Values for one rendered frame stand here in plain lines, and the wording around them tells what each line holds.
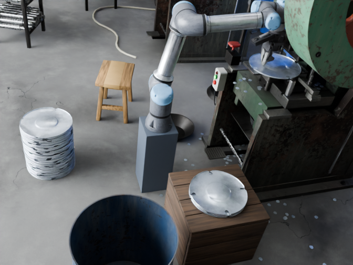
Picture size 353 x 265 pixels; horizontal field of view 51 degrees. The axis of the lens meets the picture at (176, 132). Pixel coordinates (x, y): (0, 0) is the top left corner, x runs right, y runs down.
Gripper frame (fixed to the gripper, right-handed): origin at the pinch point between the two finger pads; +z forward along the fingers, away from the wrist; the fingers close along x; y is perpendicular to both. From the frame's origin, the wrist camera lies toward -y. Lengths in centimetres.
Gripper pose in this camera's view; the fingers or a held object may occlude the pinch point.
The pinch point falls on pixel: (262, 63)
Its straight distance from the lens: 210.8
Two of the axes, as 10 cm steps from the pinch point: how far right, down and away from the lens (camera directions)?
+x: -2.9, -6.3, 7.2
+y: 9.5, -0.9, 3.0
